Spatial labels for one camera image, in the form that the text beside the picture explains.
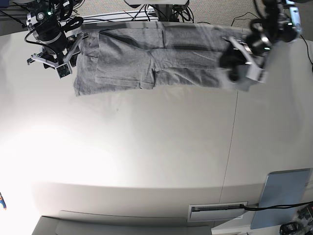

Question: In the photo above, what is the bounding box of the black floor cable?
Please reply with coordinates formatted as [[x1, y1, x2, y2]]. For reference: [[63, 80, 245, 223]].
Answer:
[[231, 12, 313, 66]]

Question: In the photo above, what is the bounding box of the orange blue tool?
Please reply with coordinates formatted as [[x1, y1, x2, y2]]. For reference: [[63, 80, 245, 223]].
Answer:
[[0, 193, 7, 210]]

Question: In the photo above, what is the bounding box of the black power cable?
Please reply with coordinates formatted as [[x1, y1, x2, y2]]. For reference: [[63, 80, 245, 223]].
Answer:
[[241, 202, 313, 212]]

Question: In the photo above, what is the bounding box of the white cable slot tray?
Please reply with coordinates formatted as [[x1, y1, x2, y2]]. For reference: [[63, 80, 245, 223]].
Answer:
[[187, 201, 247, 223]]

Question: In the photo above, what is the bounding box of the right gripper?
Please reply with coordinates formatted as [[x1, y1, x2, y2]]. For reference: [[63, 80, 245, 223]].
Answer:
[[27, 26, 89, 70]]

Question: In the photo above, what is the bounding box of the black device bottom right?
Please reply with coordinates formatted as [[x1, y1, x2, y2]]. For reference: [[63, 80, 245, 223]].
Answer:
[[279, 222, 301, 235]]

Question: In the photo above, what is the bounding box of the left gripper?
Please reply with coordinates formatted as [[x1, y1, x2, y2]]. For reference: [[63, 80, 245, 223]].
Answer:
[[219, 31, 271, 82]]

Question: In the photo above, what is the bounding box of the blue-grey flat board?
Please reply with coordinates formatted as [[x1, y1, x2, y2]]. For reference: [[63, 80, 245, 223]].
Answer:
[[250, 168, 311, 230]]

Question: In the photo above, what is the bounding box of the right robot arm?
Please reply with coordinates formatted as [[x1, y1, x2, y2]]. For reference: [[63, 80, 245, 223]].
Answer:
[[24, 0, 89, 78]]

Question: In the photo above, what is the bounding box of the white central stand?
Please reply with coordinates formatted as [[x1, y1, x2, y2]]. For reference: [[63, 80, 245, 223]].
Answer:
[[124, 0, 188, 5]]

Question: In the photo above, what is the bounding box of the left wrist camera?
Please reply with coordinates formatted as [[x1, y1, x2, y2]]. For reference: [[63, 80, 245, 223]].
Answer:
[[246, 64, 268, 83]]

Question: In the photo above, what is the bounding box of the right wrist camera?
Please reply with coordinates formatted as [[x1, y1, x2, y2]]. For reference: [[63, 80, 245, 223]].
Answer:
[[55, 63, 72, 79]]

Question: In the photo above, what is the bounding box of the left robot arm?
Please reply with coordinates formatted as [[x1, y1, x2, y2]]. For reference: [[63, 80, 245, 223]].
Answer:
[[219, 0, 302, 83]]

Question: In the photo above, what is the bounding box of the grey T-shirt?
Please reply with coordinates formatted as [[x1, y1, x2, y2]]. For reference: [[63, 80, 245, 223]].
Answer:
[[73, 25, 249, 96]]

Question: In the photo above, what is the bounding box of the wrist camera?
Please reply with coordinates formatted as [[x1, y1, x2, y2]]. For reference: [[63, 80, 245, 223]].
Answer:
[[55, 63, 72, 79], [246, 64, 268, 83]]

